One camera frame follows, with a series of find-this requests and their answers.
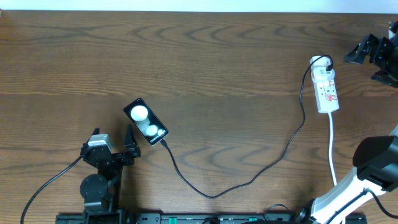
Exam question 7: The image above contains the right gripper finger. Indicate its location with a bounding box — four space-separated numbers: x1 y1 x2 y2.
343 34 378 64
371 70 397 88

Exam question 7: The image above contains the black USB charging cable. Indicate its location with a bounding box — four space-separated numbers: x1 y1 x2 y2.
159 54 335 200

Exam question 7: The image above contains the black flip smartphone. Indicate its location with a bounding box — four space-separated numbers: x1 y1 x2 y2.
123 98 169 146

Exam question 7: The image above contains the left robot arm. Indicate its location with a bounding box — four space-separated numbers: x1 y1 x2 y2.
80 124 141 223

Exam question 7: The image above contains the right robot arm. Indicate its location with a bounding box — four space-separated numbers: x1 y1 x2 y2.
294 22 397 223

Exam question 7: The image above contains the white power strip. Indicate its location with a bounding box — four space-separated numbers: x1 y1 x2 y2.
312 74 340 114

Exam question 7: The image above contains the white USB wall charger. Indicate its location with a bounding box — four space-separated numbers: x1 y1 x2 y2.
310 55 335 83

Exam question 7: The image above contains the white power strip cord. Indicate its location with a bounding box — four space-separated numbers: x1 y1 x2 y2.
327 112 346 224

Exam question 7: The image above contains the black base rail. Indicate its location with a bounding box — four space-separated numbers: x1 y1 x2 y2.
55 212 368 224

